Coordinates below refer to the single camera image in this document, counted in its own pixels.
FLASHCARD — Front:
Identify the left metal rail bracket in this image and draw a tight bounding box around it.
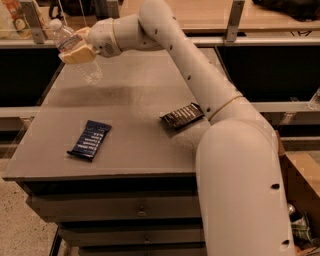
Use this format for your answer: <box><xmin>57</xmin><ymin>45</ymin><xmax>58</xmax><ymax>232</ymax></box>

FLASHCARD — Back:
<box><xmin>20</xmin><ymin>0</ymin><xmax>46</xmax><ymax>44</ymax></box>

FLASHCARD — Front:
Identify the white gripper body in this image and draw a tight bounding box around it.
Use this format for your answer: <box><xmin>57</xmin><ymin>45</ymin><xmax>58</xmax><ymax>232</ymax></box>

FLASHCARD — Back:
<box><xmin>89</xmin><ymin>18</ymin><xmax>122</xmax><ymax>58</ymax></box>

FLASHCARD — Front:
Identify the blue snack bar wrapper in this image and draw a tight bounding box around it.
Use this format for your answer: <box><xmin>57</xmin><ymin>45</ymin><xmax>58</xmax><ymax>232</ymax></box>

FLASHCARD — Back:
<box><xmin>68</xmin><ymin>120</ymin><xmax>112</xmax><ymax>162</ymax></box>

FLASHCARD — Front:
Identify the clear plastic water bottle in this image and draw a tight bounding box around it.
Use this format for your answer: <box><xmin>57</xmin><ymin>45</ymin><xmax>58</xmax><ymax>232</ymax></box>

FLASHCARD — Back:
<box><xmin>49</xmin><ymin>19</ymin><xmax>102</xmax><ymax>85</ymax></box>

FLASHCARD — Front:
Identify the wooden desk top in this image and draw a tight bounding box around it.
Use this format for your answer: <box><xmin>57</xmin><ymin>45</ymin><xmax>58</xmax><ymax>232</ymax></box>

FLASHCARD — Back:
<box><xmin>120</xmin><ymin>0</ymin><xmax>320</xmax><ymax>34</ymax></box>

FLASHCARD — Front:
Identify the grey drawer cabinet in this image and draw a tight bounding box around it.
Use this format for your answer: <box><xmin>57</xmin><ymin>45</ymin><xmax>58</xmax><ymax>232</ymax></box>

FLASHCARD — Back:
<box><xmin>4</xmin><ymin>51</ymin><xmax>210</xmax><ymax>256</ymax></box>

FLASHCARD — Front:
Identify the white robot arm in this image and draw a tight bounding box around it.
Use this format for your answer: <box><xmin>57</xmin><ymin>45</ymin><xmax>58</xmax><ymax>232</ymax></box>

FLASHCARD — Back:
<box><xmin>59</xmin><ymin>0</ymin><xmax>296</xmax><ymax>256</ymax></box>

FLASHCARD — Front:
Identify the orange printed snack bag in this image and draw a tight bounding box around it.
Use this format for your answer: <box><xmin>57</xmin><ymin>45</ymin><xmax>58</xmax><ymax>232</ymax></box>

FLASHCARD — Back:
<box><xmin>0</xmin><ymin>0</ymin><xmax>31</xmax><ymax>40</ymax></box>

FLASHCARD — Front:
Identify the dark silver-topped can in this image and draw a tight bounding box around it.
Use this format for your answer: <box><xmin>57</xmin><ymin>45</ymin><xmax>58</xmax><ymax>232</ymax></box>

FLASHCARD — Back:
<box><xmin>287</xmin><ymin>203</ymin><xmax>296</xmax><ymax>220</ymax></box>

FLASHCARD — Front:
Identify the black bag on desk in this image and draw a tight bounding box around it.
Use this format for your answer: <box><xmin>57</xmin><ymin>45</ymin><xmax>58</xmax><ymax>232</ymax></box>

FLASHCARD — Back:
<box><xmin>252</xmin><ymin>0</ymin><xmax>320</xmax><ymax>21</ymax></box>

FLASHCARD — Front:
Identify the right metal rail bracket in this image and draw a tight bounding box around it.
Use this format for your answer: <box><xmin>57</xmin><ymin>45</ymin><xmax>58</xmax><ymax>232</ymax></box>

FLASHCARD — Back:
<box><xmin>225</xmin><ymin>0</ymin><xmax>245</xmax><ymax>42</ymax></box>

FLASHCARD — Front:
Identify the black snack bar wrapper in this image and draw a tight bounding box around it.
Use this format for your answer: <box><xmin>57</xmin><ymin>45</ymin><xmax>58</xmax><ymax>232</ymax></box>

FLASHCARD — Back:
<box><xmin>161</xmin><ymin>102</ymin><xmax>204</xmax><ymax>130</ymax></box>

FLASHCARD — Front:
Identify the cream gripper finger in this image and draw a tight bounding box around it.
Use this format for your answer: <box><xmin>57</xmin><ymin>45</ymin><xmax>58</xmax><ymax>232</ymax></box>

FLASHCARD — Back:
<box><xmin>76</xmin><ymin>27</ymin><xmax>91</xmax><ymax>40</ymax></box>
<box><xmin>59</xmin><ymin>45</ymin><xmax>96</xmax><ymax>65</ymax></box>

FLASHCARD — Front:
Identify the metal rail bracket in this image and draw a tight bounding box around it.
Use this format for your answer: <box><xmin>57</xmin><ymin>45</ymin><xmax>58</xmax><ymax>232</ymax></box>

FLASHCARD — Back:
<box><xmin>20</xmin><ymin>0</ymin><xmax>46</xmax><ymax>44</ymax></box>
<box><xmin>106</xmin><ymin>0</ymin><xmax>120</xmax><ymax>18</ymax></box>
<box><xmin>225</xmin><ymin>0</ymin><xmax>245</xmax><ymax>42</ymax></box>

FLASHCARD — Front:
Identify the cardboard box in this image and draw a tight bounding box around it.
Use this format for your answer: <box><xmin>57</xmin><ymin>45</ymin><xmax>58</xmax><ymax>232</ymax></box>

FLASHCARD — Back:
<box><xmin>278</xmin><ymin>136</ymin><xmax>320</xmax><ymax>244</ymax></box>

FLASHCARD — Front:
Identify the middle metal rail bracket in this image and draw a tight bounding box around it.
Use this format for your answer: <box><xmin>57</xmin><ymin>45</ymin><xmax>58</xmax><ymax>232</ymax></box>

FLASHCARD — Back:
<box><xmin>106</xmin><ymin>0</ymin><xmax>120</xmax><ymax>18</ymax></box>

